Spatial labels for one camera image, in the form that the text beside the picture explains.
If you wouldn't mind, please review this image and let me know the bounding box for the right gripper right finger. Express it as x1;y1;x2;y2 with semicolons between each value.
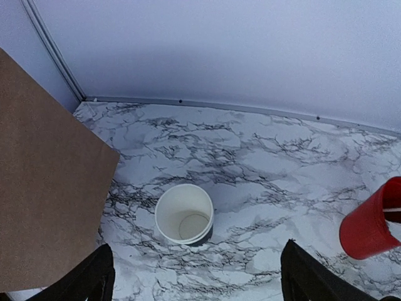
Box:
280;240;374;300

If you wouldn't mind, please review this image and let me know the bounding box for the red cylindrical container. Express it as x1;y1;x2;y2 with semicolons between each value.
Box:
339;177;400;260

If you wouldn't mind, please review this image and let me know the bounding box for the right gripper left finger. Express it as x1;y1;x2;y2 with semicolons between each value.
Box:
30;244;115;300

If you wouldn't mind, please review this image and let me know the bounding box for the stack of paper cups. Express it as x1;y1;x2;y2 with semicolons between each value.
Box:
155;184;214;247

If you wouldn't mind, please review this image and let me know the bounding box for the brown paper bag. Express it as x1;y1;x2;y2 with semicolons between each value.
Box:
1;52;119;292

